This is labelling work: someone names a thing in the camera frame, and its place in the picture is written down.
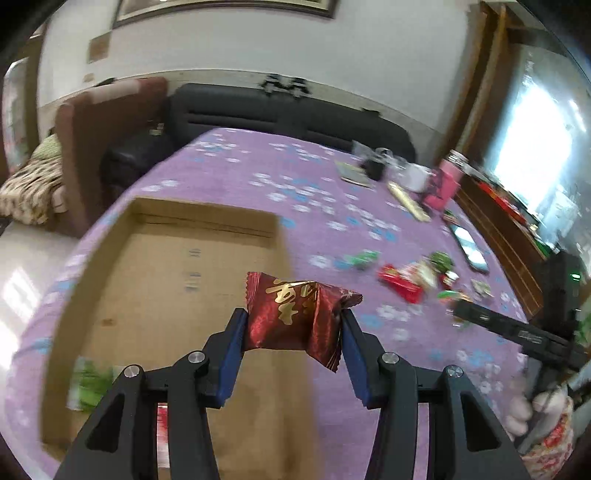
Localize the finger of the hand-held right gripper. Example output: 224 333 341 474
452 299 581 370

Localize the black device on sofa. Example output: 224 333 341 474
286 76 314 99
259 74 287 99

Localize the brown armchair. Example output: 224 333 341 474
55 76 169 238

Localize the green booklet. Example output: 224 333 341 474
335 160 373 188

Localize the cardboard tray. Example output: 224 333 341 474
41 198 324 480

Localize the long yellow box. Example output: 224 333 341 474
388 181 432 223

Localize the white cup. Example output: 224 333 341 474
402 164 433 193

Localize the pink water bottle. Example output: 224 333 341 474
422 150 468 209

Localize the green patterned pillow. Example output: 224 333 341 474
30 134 63 162

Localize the red cartoon-print snack packet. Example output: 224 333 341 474
378 264 424 304

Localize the person's right forearm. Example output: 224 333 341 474
519 413 577 478

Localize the brown patterned blanket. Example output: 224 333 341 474
0 154 66 227

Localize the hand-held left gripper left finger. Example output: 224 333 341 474
54 308 250 480

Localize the framed wall painting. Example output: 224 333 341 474
113 0 340 29

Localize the red box on sideboard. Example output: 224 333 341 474
478 181 529 220

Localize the bright window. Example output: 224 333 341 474
480 46 591 259

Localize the black cup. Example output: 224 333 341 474
362 154 386 182

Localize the wooden sideboard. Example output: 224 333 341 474
455 171 557 320

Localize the wooden wall plaque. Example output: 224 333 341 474
88 32 112 64

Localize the wooden glass-panel door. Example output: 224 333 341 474
0 58 43 178

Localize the person's right hand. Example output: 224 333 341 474
505 384 574 439

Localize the black leather sofa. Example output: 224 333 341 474
102 83 416 186

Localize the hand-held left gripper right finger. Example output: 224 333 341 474
339 310 532 480

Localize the dark red gold-print candy packet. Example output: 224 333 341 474
245 271 364 372

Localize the black smartphone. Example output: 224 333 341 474
449 224 489 274

